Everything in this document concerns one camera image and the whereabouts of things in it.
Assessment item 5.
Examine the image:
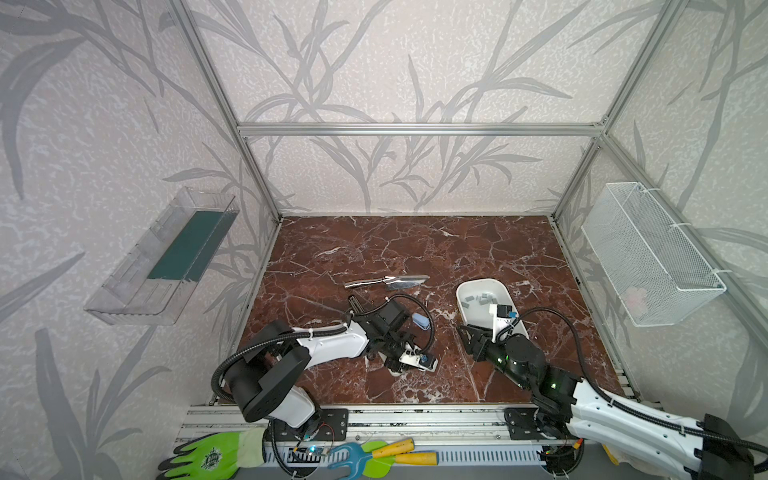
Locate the black white stapler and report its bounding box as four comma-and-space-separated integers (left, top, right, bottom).
378, 347, 419, 376

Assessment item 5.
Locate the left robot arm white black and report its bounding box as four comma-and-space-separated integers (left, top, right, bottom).
223, 295, 433, 430

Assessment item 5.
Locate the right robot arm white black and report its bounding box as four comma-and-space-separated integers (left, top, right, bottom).
458, 325, 767, 479

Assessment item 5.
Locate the white plastic tray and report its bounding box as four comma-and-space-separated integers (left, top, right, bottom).
455, 278, 529, 343

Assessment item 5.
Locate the pink object in basket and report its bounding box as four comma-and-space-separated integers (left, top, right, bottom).
622, 286, 649, 320

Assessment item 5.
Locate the white knit work glove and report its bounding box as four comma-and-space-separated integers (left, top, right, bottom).
599, 443, 661, 480

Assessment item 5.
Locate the green black work glove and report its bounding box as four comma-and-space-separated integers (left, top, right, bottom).
157, 428, 267, 480

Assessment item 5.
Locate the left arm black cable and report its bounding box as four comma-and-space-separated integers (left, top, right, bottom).
209, 292, 437, 403

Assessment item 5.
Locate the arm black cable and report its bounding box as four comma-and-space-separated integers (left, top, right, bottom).
209, 292, 437, 403
497, 307, 768, 457

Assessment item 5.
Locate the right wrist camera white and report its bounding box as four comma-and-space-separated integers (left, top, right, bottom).
489, 304, 518, 325

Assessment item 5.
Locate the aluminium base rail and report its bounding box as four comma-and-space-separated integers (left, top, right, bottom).
173, 403, 637, 469

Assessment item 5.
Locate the green trowel yellow handle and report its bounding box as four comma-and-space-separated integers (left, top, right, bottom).
362, 438, 439, 479

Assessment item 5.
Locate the white wire mesh basket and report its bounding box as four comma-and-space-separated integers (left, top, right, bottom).
582, 182, 727, 328

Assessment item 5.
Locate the clear acrylic wall shelf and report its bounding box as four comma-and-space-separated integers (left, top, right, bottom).
84, 187, 240, 326

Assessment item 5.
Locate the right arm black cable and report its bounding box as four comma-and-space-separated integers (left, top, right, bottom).
497, 307, 768, 457

